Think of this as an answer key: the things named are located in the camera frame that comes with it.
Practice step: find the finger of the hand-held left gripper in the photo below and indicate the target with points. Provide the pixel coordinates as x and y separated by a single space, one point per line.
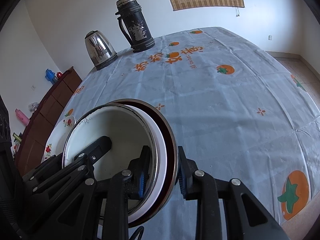
47 166
102 143

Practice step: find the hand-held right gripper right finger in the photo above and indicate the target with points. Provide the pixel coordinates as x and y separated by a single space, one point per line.
180 182

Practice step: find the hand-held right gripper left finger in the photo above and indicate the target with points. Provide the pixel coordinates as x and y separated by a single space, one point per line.
142 182

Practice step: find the dark red rimmed bowl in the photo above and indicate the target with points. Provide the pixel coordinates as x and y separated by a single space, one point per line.
172 150

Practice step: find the white floral plate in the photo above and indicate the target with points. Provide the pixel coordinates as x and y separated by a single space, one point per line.
58 132

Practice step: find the pile of small clutter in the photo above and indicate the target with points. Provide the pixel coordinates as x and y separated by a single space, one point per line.
15 148

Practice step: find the small green bottle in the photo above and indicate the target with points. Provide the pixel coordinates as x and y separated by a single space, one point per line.
17 137

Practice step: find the brown wooden cabinet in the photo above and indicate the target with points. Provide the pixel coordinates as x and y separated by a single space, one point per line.
47 115

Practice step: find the pink thermos jug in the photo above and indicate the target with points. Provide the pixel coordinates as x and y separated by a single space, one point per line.
22 117

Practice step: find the clear plastic bag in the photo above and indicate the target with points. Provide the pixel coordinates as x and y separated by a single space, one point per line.
33 107

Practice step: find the small red jar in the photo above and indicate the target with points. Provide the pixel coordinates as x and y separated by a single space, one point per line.
59 75

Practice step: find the persimmon print tablecloth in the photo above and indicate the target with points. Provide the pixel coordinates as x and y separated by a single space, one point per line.
220 110

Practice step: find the blue thermos jug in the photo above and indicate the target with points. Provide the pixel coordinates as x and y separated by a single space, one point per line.
50 77

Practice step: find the stainless steel electric kettle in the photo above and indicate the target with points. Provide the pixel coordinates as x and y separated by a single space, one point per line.
100 48

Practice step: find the worn black thermos flask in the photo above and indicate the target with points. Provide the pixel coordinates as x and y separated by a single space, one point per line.
136 27

